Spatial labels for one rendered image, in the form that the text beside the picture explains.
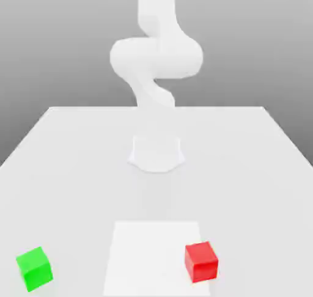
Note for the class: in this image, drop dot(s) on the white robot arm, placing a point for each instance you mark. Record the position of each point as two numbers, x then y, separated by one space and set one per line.
156 57

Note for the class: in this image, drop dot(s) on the small red cube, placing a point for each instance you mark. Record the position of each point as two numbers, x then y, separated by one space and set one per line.
201 262

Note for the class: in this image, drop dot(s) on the small green cube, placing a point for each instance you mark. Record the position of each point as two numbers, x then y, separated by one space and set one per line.
34 269

